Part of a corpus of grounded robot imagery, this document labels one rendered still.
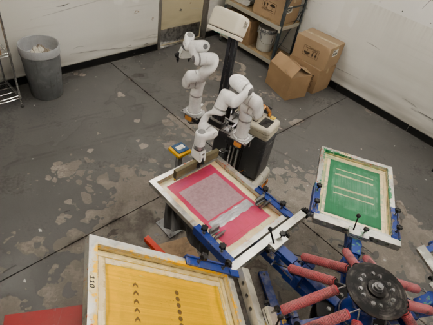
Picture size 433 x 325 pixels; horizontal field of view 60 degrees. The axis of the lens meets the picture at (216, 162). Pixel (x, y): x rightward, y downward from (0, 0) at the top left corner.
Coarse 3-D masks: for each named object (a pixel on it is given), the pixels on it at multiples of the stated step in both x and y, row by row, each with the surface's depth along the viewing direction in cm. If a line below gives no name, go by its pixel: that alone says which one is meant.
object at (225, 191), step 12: (204, 168) 274; (204, 180) 265; (216, 180) 267; (228, 180) 269; (216, 192) 258; (228, 192) 260; (240, 192) 262; (228, 204) 252; (240, 216) 246; (252, 216) 247; (264, 216) 249; (252, 228) 240
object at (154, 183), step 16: (192, 160) 274; (160, 176) 257; (240, 176) 269; (160, 192) 246; (256, 192) 259; (176, 208) 238; (272, 208) 254; (192, 224) 231; (272, 224) 240; (256, 240) 229
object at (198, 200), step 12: (180, 180) 262; (192, 180) 264; (180, 192) 254; (192, 192) 255; (204, 192) 257; (192, 204) 247; (204, 204) 249; (216, 204) 250; (204, 216) 241; (216, 216) 243; (228, 228) 237; (240, 228) 238; (228, 240) 231
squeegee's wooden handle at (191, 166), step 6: (216, 150) 261; (210, 156) 259; (216, 156) 265; (192, 162) 249; (204, 162) 258; (180, 168) 243; (186, 168) 247; (192, 168) 252; (174, 174) 244; (180, 174) 246
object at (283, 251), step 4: (280, 248) 221; (284, 248) 221; (276, 252) 221; (280, 252) 219; (284, 252) 219; (288, 252) 220; (284, 256) 217; (288, 256) 218; (292, 256) 218; (284, 260) 219; (288, 260) 216; (292, 260) 216; (296, 260) 217; (288, 264) 217
